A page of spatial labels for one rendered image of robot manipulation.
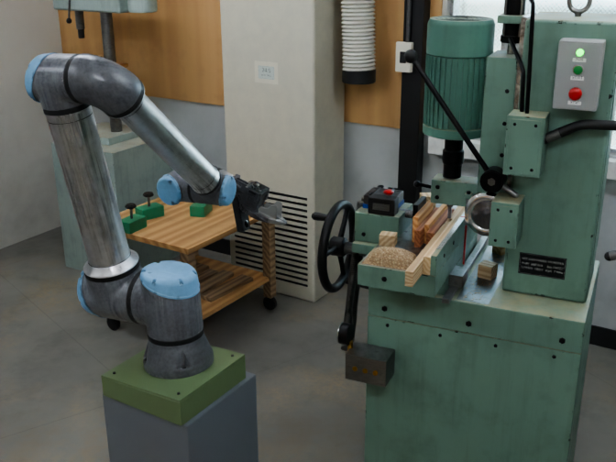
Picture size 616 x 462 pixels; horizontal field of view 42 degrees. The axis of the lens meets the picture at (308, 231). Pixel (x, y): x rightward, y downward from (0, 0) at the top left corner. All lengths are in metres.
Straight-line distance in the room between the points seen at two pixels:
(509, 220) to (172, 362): 0.94
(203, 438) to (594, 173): 1.20
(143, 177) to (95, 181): 2.20
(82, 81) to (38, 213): 3.23
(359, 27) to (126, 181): 1.43
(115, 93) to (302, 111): 1.87
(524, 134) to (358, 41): 1.73
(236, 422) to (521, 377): 0.78
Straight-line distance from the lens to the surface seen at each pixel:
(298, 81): 3.66
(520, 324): 2.14
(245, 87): 3.84
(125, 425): 2.26
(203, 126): 4.44
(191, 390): 2.09
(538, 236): 2.16
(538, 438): 2.30
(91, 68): 1.91
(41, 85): 1.99
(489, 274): 2.29
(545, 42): 2.05
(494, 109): 2.13
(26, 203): 5.03
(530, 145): 2.01
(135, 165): 4.19
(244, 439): 2.33
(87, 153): 2.03
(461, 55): 2.11
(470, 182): 2.24
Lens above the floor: 1.71
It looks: 20 degrees down
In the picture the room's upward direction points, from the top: straight up
